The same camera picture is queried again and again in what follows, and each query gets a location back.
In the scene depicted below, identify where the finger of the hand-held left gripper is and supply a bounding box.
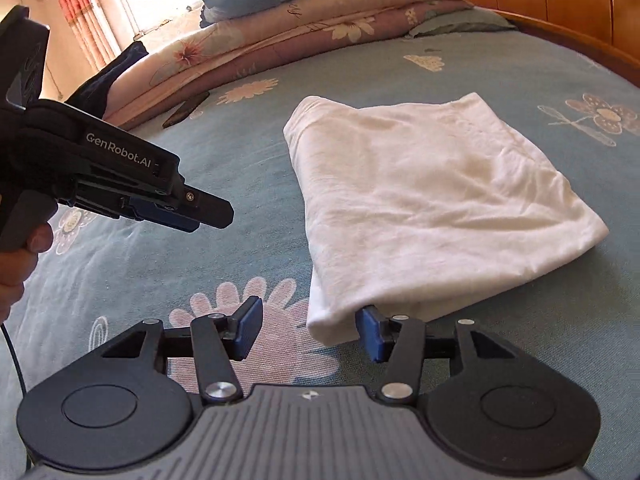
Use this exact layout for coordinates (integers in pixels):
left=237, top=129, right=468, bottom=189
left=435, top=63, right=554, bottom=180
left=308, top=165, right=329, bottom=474
left=74, top=194, right=202, bottom=234
left=171, top=186, right=235, bottom=229

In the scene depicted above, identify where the wooden headboard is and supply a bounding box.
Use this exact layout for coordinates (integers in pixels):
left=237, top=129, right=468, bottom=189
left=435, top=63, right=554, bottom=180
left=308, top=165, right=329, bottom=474
left=425, top=0, right=640, bottom=86

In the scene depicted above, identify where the pink striped curtain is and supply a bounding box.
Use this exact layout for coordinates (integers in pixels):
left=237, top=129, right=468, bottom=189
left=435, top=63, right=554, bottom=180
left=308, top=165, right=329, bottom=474
left=50, top=0, right=123, bottom=68

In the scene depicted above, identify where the flat blue-grey pillow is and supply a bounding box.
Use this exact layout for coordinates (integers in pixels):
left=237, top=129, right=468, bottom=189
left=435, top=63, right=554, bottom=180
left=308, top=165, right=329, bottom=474
left=407, top=8, right=516, bottom=38

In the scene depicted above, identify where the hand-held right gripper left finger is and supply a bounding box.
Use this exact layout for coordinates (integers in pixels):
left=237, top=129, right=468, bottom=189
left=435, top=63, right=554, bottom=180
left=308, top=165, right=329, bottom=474
left=100, top=296, right=264, bottom=404

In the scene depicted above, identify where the folded pink floral quilt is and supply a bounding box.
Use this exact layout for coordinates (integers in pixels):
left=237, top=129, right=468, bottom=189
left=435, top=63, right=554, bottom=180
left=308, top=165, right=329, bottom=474
left=102, top=0, right=473, bottom=133

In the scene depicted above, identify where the blue floral bed sheet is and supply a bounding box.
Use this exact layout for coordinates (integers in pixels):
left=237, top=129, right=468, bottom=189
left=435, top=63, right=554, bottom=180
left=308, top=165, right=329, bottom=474
left=0, top=30, right=640, bottom=480

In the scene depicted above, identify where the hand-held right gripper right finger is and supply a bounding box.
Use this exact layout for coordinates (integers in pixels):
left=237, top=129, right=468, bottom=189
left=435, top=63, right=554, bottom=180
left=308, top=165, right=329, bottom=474
left=356, top=306, right=517, bottom=404

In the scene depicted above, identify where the black garment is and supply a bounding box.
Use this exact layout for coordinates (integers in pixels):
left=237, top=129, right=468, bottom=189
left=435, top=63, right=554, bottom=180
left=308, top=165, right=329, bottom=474
left=65, top=41, right=150, bottom=121

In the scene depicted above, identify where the black phone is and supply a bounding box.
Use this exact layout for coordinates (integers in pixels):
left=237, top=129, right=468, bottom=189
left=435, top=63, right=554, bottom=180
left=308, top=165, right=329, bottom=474
left=162, top=91, right=210, bottom=129

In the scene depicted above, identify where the person's left hand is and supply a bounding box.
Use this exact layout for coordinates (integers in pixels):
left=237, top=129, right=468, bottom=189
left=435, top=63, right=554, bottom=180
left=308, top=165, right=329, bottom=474
left=0, top=222, right=54, bottom=324

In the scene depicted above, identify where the white printed t-shirt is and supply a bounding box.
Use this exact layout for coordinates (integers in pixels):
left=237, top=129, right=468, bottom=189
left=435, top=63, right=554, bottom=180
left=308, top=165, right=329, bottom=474
left=283, top=91, right=610, bottom=346

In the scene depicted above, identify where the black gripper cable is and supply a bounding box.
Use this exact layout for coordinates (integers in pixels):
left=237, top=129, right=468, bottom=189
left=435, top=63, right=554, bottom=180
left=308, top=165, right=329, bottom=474
left=0, top=322, right=30, bottom=398

